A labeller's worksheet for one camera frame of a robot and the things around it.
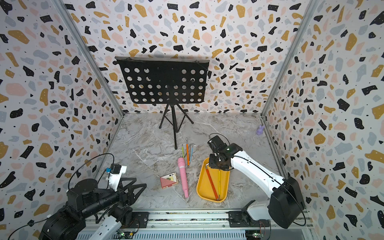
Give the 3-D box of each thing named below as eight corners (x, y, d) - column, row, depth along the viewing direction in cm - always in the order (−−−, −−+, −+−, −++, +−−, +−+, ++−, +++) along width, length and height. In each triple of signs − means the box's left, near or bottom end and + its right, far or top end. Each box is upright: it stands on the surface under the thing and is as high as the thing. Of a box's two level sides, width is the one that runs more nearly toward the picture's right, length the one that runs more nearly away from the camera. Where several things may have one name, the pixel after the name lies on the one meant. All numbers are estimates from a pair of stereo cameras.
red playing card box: (162, 189, 86) (161, 187, 84) (160, 178, 90) (159, 177, 88) (178, 182, 88) (178, 181, 87) (175, 172, 92) (175, 171, 91)
